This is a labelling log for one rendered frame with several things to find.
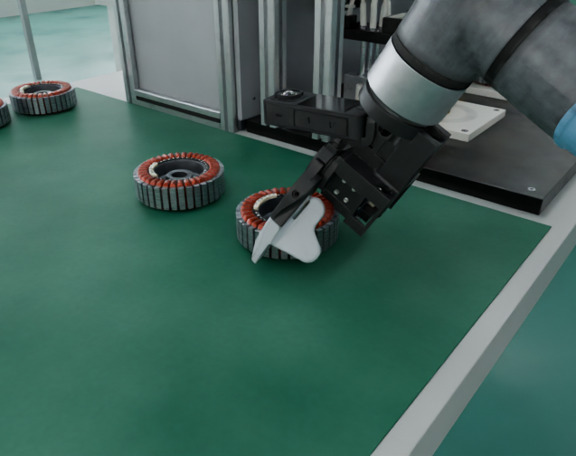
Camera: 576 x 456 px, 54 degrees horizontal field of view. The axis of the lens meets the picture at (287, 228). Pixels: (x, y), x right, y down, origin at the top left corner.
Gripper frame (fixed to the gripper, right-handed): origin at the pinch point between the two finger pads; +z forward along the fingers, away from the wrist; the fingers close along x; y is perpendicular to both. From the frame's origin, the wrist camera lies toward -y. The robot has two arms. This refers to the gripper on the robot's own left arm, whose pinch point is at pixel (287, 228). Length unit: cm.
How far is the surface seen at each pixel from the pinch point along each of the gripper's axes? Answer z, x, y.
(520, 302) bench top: -11.0, 2.3, 22.1
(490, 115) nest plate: -6.4, 45.0, 6.8
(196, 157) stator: 6.8, 5.5, -16.6
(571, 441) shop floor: 48, 65, 69
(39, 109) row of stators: 30, 11, -51
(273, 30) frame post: -4.5, 24.0, -23.5
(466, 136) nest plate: -5.9, 34.4, 6.6
